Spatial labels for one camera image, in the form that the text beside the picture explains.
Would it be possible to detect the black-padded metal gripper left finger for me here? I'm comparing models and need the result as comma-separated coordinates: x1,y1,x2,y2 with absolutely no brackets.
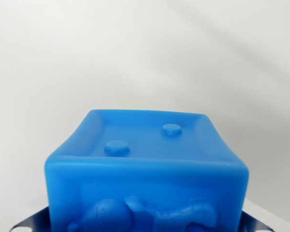
0,194,51,232

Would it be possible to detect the blue embossed rubber cube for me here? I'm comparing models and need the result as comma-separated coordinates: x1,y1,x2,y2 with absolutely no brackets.
43,109,250,232

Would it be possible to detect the black-padded metal gripper right finger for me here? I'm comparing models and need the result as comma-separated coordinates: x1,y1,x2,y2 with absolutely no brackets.
241,200,290,232

